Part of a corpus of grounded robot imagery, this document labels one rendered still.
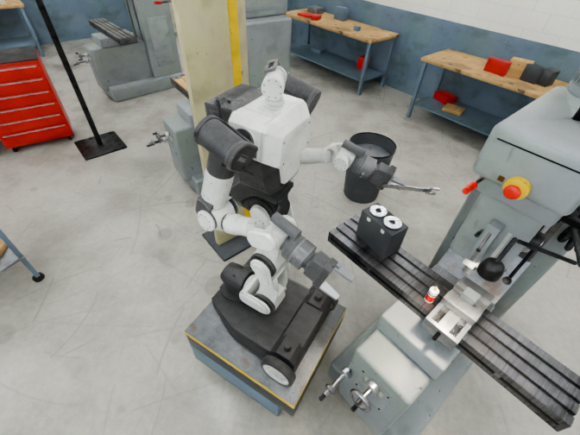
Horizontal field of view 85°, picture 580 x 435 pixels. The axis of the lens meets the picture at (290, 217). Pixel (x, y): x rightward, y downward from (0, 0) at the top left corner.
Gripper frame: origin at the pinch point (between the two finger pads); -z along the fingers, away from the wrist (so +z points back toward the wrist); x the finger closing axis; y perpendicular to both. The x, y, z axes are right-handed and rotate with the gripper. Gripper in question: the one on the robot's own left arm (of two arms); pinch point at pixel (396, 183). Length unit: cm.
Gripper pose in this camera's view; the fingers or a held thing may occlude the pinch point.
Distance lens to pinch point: 134.6
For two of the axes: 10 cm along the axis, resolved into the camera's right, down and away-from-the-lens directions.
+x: 2.2, -5.4, -8.1
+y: 4.5, -6.8, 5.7
